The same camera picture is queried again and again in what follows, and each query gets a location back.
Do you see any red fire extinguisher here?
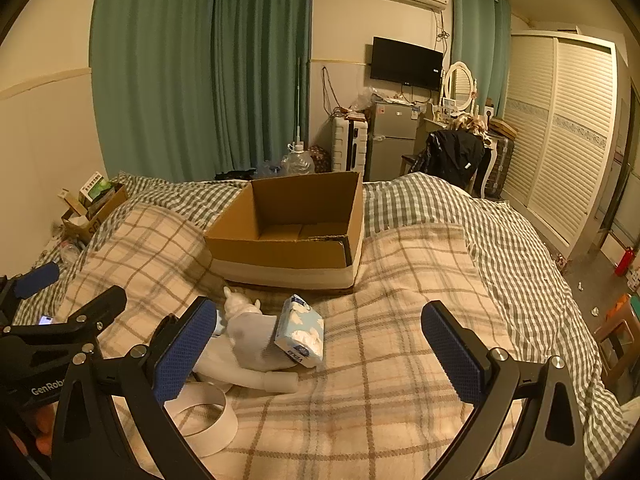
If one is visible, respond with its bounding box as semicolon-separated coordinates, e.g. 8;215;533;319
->
614;247;636;276

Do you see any green checked duvet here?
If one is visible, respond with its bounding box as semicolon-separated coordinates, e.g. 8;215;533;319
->
16;174;631;479

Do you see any green curtain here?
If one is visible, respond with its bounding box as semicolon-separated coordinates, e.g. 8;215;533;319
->
450;0;511;117
89;0;311;181

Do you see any green curtain right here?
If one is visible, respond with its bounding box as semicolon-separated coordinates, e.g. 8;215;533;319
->
450;0;511;117

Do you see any white unicorn figurine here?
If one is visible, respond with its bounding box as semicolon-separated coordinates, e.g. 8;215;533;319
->
193;286;298;394

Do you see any small cardboard box with clutter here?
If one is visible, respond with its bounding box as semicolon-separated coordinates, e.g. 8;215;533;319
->
58;171;128;244

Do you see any white suitcase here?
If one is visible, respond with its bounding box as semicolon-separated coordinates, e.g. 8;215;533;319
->
332;113;368;174

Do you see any white louvered wardrobe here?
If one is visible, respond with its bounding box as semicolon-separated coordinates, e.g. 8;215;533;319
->
502;30;618;258

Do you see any silver mini fridge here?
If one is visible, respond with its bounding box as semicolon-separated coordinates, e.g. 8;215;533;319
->
366;102;418;181

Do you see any beige plaid blanket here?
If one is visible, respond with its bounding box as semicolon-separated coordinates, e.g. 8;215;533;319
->
53;204;532;480

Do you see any large clear water bottle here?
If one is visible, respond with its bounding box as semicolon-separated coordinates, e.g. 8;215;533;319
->
281;141;314;176

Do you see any black wall television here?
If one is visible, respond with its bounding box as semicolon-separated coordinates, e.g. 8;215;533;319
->
370;37;444;90

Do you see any white tape roll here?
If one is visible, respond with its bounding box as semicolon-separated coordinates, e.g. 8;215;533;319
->
165;382;239;458

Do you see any wooden stool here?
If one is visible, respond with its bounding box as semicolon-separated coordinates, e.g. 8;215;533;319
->
593;294;639;389

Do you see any white oval vanity mirror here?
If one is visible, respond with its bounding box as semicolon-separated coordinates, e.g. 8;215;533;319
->
440;61;477;113

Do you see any black jacket on chair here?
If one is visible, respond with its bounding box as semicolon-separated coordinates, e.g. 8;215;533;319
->
410;129;486;188

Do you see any open cardboard box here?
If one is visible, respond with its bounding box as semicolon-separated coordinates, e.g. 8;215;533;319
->
205;171;364;290

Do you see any dark suitcase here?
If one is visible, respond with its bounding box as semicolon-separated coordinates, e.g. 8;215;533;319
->
484;133;514;198

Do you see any blue tissue pack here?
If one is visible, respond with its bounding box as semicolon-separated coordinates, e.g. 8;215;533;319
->
274;295;324;368

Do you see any green curtain left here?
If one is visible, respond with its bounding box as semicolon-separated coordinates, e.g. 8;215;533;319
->
89;0;311;181

